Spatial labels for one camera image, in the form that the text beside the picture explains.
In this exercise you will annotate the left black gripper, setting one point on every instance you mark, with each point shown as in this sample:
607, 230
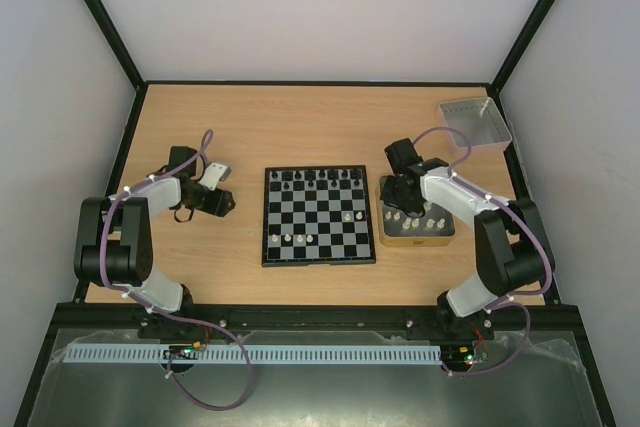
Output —
219, 206

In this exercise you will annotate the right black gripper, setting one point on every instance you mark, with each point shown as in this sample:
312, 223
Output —
400, 197

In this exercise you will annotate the gold tin piece tray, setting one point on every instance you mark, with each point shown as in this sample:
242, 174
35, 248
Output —
435, 228

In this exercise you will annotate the black grey chess board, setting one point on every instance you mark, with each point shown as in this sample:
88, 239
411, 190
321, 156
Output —
312, 200

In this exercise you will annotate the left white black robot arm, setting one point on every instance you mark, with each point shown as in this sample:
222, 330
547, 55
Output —
114, 247

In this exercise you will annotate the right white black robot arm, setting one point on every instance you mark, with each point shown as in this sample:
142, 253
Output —
511, 246

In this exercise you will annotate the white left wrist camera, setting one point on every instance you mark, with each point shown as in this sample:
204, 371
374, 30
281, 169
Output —
213, 174

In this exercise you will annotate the black metal frame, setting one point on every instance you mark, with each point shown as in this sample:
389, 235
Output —
552, 315

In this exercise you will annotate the grey slotted cable duct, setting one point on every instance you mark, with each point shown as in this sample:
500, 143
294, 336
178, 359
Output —
97, 353

